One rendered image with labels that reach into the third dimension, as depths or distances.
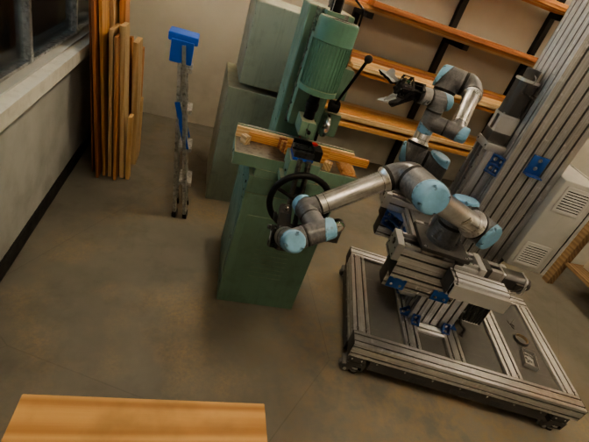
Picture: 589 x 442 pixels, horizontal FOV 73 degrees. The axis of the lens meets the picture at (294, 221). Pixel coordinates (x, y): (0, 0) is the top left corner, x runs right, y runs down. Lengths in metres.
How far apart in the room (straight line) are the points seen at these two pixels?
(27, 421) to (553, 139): 2.05
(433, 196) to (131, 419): 1.11
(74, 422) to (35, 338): 0.91
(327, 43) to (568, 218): 1.31
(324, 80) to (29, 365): 1.70
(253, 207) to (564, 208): 1.39
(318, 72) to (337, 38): 0.15
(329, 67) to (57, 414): 1.51
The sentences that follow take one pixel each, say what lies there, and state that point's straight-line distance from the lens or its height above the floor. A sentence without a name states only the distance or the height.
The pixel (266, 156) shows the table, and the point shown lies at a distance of 1.83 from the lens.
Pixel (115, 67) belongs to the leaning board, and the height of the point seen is 0.80.
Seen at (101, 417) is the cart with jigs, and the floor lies 0.53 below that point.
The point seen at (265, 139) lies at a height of 0.92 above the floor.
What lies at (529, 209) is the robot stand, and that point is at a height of 1.04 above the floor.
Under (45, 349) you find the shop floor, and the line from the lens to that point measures 2.09.
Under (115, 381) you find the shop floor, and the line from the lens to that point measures 1.97.
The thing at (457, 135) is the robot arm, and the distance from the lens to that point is 1.96.
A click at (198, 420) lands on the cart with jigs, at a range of 1.28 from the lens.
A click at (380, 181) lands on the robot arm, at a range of 1.47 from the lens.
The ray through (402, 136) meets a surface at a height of 0.54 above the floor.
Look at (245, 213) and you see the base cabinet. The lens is 1.96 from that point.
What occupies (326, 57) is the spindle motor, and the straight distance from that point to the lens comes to 1.80.
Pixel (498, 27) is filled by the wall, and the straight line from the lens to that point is 5.02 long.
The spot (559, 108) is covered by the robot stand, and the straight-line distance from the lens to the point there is 1.97.
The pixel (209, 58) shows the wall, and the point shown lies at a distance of 4.24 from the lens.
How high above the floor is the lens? 1.63
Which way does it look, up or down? 31 degrees down
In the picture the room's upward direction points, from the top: 20 degrees clockwise
